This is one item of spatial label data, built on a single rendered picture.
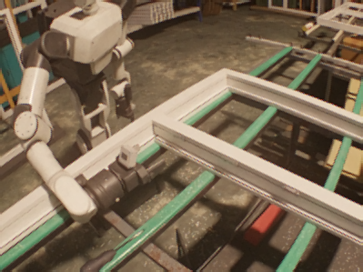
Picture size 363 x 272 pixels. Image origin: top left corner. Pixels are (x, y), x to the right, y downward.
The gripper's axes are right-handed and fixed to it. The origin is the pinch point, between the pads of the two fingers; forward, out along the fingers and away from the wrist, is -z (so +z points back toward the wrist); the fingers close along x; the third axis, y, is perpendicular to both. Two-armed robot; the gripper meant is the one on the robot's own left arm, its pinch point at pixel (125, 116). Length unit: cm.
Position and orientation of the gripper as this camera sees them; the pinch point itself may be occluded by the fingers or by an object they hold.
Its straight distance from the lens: 161.5
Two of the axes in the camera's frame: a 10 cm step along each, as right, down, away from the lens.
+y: 4.3, -6.8, 5.9
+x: 9.0, 3.4, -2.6
